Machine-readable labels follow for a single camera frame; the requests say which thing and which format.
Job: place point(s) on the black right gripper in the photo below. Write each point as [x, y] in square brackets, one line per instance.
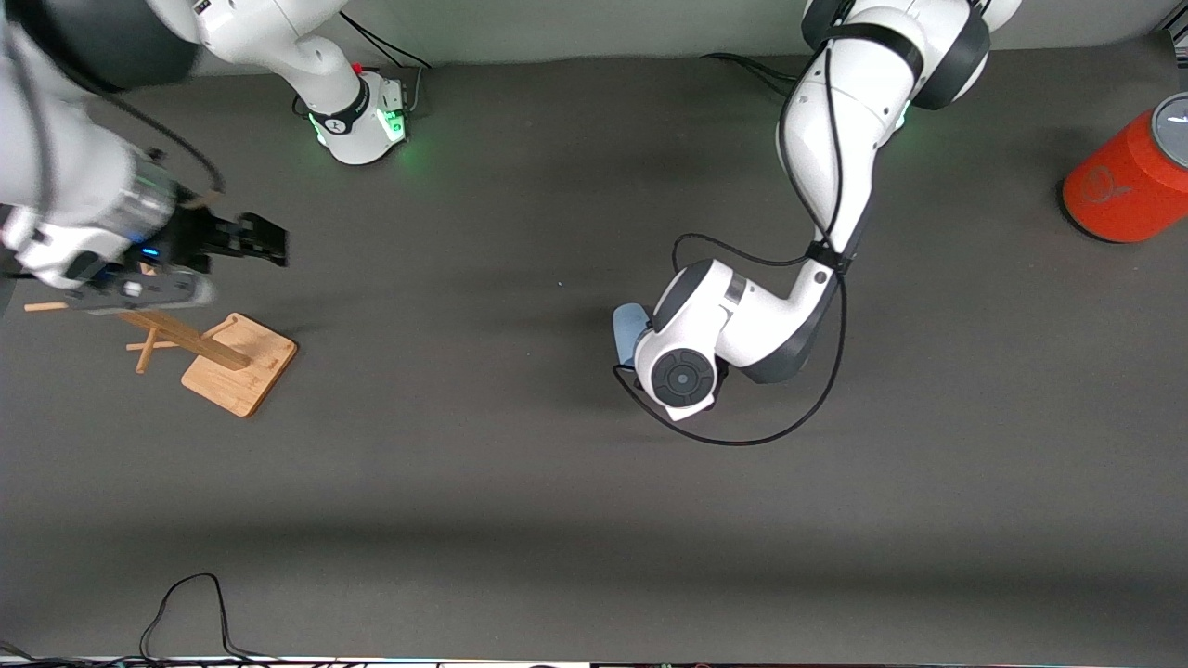
[199, 237]

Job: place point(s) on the light blue plastic cup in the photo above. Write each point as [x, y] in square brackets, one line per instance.
[629, 329]

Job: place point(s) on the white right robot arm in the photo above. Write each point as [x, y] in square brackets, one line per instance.
[65, 176]

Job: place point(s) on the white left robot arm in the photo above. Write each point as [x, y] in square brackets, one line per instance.
[835, 121]

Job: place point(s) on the wooden cup rack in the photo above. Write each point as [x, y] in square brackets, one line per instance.
[237, 366]

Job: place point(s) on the orange cylindrical canister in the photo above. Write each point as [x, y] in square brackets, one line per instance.
[1128, 186]

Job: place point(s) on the aluminium frame profile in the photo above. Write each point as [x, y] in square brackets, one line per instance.
[1179, 32]

